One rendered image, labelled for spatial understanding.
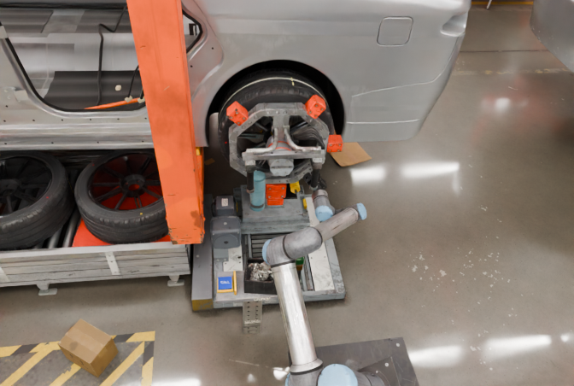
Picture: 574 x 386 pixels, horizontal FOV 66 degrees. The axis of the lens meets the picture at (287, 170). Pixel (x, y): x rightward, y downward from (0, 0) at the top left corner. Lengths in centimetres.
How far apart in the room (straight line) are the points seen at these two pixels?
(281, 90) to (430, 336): 168
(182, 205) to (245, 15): 94
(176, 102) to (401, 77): 127
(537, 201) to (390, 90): 187
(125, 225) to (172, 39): 130
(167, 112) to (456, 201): 250
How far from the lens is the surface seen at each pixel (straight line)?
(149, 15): 164
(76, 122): 266
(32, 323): 304
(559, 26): 419
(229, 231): 264
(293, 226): 300
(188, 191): 214
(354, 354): 242
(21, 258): 283
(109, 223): 267
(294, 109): 230
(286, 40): 227
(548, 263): 362
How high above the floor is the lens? 246
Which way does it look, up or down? 44 degrees down
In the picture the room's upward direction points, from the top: 5 degrees clockwise
